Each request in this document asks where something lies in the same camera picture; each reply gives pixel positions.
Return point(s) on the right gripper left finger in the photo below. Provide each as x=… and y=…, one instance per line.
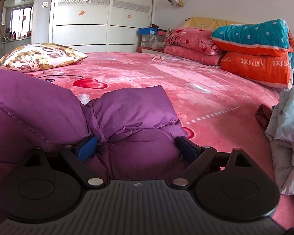
x=77, y=155

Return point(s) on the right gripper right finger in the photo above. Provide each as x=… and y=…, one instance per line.
x=198, y=158

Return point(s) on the purple down jacket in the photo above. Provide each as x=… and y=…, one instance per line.
x=135, y=127

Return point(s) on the pink bed blanket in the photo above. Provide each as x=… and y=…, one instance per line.
x=238, y=195

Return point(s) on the dark red down jacket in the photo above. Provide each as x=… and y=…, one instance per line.
x=263, y=115

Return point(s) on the light blue down jacket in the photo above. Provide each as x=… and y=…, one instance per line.
x=280, y=133

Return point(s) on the pink folded quilt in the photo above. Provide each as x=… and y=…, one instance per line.
x=194, y=44

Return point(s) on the patterned yellow pillow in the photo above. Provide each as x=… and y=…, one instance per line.
x=40, y=56

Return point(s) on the orange folded quilt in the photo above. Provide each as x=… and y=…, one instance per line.
x=272, y=67

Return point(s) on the yellow padded headboard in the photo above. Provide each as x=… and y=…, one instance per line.
x=208, y=23

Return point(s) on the blue box on nightstand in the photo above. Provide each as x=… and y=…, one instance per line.
x=147, y=31

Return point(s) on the teal dotted folded quilt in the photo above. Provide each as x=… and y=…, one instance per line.
x=272, y=34

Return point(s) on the white sliding wardrobe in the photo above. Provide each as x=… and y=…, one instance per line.
x=99, y=25

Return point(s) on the wall light switch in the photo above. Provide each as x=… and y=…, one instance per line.
x=45, y=4

